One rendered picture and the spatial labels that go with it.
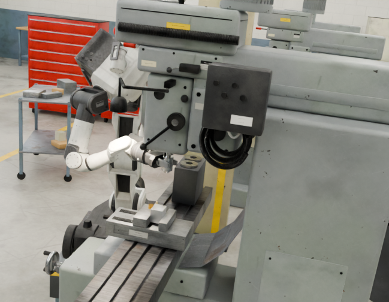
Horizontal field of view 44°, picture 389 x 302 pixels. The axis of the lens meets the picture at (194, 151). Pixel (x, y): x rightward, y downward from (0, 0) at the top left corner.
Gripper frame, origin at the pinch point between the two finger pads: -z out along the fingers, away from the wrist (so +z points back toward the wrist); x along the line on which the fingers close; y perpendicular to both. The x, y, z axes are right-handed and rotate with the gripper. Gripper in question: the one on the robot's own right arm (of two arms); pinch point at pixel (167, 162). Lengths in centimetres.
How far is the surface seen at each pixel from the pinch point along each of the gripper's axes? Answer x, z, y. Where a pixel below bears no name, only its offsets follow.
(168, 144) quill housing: -8.1, -6.0, -11.5
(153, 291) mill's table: -37, -30, 31
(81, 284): -27, 20, 58
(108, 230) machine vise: -22.0, 10.3, 29.4
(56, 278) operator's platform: -3, 70, 91
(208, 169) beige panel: 151, 82, 64
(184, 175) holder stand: 27.9, 11.3, 16.2
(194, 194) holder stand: 30.5, 5.9, 25.4
